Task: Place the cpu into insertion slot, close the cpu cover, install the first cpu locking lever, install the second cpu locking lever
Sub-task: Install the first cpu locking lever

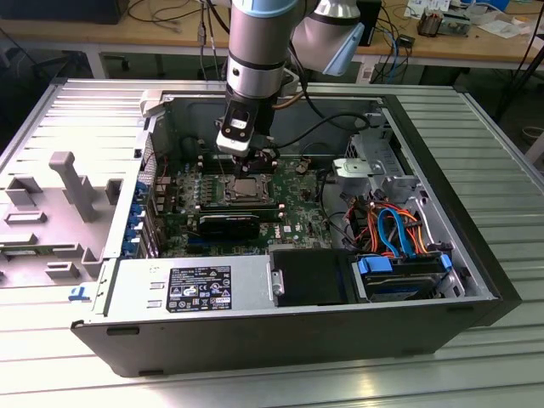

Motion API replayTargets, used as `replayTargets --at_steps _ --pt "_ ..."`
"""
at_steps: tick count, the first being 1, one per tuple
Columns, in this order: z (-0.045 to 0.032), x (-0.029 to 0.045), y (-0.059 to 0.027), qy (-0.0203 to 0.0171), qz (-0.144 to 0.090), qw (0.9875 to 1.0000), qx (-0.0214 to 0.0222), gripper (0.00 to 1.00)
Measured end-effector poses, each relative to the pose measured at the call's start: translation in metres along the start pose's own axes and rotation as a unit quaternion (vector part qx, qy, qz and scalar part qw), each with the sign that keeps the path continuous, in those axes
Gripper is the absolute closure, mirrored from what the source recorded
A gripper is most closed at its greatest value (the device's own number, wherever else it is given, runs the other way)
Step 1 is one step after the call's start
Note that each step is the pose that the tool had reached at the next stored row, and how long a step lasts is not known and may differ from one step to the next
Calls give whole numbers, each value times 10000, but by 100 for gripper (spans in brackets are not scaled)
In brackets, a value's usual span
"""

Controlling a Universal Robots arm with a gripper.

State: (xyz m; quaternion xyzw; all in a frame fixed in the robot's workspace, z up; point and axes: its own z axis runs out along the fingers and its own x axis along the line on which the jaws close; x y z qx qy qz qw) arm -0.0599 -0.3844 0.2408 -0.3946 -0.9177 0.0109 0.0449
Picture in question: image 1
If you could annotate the silver metal drive cage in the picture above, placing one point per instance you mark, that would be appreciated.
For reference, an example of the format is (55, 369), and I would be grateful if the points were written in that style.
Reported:
(374, 140)

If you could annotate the tall black box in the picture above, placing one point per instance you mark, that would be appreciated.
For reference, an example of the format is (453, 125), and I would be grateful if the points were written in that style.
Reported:
(372, 21)

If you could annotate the silver power supply unit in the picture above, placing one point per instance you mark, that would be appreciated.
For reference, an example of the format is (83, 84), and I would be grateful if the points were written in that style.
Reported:
(136, 289)

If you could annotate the black grey PC case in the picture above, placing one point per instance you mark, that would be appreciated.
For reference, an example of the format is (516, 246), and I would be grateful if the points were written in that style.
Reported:
(255, 340)

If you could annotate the black equipment case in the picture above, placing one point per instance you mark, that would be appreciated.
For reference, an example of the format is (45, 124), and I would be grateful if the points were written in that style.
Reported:
(64, 10)

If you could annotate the hard disk blue carrier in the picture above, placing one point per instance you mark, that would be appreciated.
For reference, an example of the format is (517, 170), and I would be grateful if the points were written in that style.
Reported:
(399, 289)

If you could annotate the small transformer device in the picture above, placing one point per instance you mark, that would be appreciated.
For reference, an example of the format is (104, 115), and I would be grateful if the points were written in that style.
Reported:
(429, 24)

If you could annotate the silver metal bracket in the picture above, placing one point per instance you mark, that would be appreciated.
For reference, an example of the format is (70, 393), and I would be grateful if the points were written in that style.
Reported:
(356, 168)

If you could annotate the grey plastic parts rack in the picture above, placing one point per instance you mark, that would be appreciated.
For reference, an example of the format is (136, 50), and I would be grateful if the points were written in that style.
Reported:
(42, 204)

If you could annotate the blue expansion card latch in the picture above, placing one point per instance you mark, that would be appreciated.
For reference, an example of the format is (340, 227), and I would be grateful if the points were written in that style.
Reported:
(134, 227)
(129, 248)
(136, 211)
(141, 191)

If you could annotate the black graphics card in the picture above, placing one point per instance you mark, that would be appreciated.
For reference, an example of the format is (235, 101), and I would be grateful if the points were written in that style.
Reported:
(229, 227)

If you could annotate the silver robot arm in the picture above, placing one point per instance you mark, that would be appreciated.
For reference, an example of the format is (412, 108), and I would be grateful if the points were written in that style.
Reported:
(255, 51)

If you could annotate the silver coin cell battery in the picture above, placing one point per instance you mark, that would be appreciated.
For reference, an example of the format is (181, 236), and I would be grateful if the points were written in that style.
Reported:
(302, 165)

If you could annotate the green RAM stick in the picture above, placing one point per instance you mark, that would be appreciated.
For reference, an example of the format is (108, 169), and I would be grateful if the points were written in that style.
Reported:
(19, 253)

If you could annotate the white paper sheets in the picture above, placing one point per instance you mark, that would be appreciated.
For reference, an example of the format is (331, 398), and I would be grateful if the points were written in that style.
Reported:
(425, 7)

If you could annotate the green motherboard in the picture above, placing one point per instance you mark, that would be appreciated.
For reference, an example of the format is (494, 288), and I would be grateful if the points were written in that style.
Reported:
(297, 212)

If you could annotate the metal CPU socket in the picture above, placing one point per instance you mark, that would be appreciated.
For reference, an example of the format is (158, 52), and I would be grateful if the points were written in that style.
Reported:
(228, 197)

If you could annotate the silver CPU green board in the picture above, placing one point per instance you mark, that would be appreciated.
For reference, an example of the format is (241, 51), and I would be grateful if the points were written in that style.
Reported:
(247, 189)

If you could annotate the white paper sheet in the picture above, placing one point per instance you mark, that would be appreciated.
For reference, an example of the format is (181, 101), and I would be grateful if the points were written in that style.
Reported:
(499, 27)

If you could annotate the wooden desk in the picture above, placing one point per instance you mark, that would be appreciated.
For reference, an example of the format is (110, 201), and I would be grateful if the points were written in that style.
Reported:
(64, 36)

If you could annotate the small black device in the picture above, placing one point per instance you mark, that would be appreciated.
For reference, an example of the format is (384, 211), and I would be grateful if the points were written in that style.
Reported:
(406, 40)

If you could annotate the grey plastic case latch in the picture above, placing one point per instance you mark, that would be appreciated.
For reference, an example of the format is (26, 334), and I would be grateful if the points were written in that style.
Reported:
(151, 102)

